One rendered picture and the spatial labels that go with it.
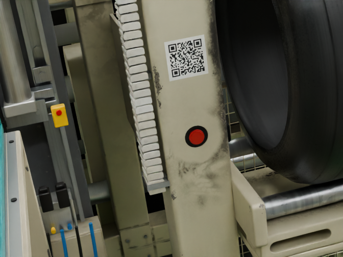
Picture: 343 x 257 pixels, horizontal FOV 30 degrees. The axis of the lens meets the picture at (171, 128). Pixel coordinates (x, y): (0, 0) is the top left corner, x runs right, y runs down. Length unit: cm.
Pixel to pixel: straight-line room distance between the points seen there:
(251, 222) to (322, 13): 42
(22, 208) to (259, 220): 65
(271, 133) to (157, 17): 50
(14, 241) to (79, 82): 137
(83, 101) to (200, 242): 76
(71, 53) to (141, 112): 83
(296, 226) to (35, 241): 57
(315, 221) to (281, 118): 33
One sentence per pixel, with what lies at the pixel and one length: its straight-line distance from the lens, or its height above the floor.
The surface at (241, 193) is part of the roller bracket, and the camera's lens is 125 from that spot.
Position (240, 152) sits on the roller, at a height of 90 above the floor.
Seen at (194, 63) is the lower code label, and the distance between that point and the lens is 118.
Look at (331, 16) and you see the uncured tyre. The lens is 106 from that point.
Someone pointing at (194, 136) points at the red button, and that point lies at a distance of 123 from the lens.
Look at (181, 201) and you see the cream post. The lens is 129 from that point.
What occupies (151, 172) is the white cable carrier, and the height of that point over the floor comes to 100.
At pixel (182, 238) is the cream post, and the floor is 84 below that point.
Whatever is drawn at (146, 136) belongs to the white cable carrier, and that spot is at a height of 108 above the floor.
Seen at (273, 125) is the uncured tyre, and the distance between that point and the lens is 153.
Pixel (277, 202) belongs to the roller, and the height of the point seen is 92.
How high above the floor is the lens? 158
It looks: 24 degrees down
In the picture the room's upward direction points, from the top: 8 degrees counter-clockwise
